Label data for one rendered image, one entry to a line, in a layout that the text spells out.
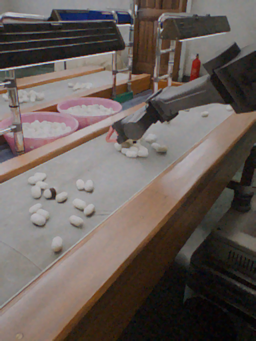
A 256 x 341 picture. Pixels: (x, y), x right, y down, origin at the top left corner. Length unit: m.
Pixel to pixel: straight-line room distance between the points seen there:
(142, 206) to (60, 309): 0.29
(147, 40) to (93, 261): 5.36
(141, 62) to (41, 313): 5.53
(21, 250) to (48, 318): 0.18
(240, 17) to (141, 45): 1.60
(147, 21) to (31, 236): 5.30
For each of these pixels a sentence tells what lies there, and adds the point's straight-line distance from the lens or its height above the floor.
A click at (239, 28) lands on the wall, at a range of 5.40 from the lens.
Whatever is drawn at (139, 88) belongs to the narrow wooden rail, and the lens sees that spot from 1.96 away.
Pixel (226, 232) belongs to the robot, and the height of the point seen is 0.47.
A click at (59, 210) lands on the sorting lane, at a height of 0.74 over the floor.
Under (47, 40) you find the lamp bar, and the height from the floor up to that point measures 1.08.
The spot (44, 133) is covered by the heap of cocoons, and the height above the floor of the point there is 0.74.
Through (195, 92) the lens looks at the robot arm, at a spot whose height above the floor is 1.01.
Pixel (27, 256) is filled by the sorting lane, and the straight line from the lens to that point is 0.63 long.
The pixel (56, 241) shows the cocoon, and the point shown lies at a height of 0.76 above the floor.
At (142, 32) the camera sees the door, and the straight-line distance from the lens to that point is 5.82.
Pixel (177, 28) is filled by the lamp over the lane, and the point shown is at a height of 1.08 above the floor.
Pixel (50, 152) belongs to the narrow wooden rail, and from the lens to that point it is 0.94.
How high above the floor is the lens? 1.16
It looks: 28 degrees down
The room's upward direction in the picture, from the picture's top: 3 degrees clockwise
